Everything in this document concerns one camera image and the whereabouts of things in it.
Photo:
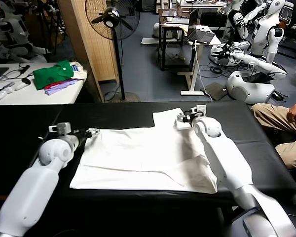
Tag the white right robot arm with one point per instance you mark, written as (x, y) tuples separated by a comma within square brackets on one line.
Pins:
[(224, 160)]

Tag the small white dome base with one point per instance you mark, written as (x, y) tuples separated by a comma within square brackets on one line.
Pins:
[(156, 30)]

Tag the khaki trousers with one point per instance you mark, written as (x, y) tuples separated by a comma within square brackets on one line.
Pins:
[(269, 118)]

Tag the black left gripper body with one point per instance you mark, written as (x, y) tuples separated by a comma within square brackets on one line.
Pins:
[(83, 134)]

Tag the white-legged desk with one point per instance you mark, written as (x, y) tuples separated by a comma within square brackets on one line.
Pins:
[(191, 93)]

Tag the grey marker pen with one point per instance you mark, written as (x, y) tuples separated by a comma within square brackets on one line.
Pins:
[(8, 85)]

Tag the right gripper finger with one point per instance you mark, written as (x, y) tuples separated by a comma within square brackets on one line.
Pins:
[(182, 119), (183, 114)]

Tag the green polo shirt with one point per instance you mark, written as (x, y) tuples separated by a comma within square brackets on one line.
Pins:
[(49, 76)]

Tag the white robot with grey panel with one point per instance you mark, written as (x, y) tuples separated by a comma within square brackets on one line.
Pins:
[(19, 49)]

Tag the small wooden floor item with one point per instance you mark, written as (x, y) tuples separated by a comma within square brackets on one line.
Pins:
[(180, 58)]

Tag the grey floor board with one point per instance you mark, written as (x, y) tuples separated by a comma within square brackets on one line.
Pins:
[(213, 91)]

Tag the white floor board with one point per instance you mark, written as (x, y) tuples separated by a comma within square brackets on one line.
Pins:
[(149, 41)]

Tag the wooden partition panel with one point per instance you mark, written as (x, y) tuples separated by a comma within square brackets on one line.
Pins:
[(98, 61)]

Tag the open dark laptop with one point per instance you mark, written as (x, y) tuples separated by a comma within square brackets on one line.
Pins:
[(202, 37)]

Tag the black metal desk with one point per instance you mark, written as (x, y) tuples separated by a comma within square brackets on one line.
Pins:
[(172, 25)]

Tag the white side table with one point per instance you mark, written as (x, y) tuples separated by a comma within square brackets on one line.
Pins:
[(27, 97)]

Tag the black monitor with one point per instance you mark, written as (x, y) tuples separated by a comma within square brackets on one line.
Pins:
[(212, 19)]

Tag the white tape roll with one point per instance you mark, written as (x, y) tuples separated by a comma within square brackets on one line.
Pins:
[(169, 19)]

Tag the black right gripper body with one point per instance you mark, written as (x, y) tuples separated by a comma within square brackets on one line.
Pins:
[(191, 117)]

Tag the purple folded shirt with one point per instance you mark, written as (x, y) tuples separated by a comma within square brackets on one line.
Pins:
[(56, 90)]

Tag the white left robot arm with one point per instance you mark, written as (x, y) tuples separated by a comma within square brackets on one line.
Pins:
[(32, 187)]

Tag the white robot with outstretched arm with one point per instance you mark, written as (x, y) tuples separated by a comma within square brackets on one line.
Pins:
[(256, 63)]

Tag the black standing fan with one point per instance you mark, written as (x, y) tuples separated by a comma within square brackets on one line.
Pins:
[(111, 16)]

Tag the black leather table cover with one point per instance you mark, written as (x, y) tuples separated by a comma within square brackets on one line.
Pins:
[(14, 148), (236, 133)]

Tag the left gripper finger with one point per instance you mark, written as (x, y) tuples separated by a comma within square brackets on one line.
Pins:
[(95, 134), (93, 130)]

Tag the white rounded robot base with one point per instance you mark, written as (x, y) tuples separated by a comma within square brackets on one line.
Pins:
[(239, 91)]

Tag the white round-headed humanoid robot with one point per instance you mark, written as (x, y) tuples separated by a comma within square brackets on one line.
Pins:
[(260, 37)]

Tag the white printed t-shirt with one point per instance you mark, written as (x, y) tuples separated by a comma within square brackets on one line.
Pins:
[(138, 153)]

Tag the black stick device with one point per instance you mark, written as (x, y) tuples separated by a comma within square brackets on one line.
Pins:
[(24, 69)]

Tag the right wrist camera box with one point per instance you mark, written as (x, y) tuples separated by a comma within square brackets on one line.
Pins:
[(199, 109)]

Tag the white handheld controller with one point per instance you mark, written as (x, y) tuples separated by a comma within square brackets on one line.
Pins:
[(3, 94), (19, 86)]

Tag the black power adapter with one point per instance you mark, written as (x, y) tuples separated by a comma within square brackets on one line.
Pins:
[(278, 96)]

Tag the red folded garment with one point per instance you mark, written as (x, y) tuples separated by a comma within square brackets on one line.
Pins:
[(51, 86)]

